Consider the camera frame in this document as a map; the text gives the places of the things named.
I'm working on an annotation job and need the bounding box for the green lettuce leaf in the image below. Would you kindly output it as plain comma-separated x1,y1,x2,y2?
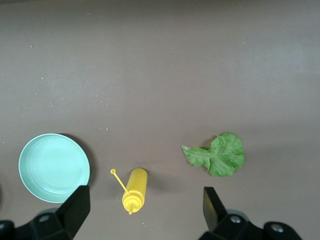
181,131,246,178

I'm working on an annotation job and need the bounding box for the mint green plate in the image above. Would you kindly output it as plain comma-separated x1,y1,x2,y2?
18,133,91,204

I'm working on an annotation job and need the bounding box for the yellow squeeze sauce bottle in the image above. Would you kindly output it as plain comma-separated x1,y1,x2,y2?
110,167,149,216

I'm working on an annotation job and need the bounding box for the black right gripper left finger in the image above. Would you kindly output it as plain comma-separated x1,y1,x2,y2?
14,185,91,240

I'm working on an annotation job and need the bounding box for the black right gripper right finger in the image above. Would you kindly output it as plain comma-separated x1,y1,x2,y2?
199,186,265,240

